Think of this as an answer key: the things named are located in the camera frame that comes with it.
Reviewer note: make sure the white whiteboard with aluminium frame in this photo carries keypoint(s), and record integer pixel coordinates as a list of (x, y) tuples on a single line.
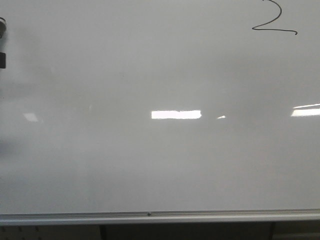
[(159, 111)]

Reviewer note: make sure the grey pegboard panel under board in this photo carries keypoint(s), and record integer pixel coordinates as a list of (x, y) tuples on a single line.
[(58, 232)]

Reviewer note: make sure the black drawn number two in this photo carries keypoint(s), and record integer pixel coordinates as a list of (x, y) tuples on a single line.
[(263, 26)]

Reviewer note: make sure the white black whiteboard marker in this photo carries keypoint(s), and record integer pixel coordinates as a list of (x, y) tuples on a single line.
[(3, 28)]

